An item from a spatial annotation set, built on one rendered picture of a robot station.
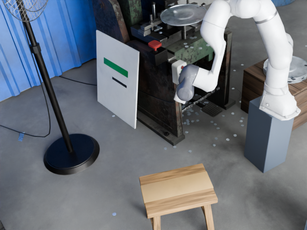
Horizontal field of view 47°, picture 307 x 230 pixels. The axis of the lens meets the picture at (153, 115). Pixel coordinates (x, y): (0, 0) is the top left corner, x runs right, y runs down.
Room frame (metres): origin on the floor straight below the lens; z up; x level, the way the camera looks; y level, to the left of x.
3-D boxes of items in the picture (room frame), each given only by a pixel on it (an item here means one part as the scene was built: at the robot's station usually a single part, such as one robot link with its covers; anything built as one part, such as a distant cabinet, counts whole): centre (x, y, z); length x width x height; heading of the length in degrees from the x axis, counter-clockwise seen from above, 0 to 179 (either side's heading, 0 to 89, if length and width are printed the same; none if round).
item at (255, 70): (1.94, -0.92, 0.18); 0.40 x 0.38 x 0.35; 29
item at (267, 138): (1.50, -0.67, 0.23); 0.18 x 0.18 x 0.45; 25
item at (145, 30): (2.06, -0.05, 0.76); 0.17 x 0.06 x 0.10; 126
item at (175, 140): (2.12, 0.11, 0.45); 0.92 x 0.12 x 0.90; 36
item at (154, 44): (1.78, -0.06, 0.72); 0.07 x 0.06 x 0.08; 36
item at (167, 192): (1.10, -0.07, 0.16); 0.34 x 0.24 x 0.34; 97
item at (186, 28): (2.02, -0.29, 0.72); 0.25 x 0.14 x 0.14; 36
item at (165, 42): (2.16, -0.19, 0.68); 0.45 x 0.30 x 0.06; 126
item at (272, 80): (1.54, -0.68, 0.71); 0.18 x 0.11 x 0.25; 157
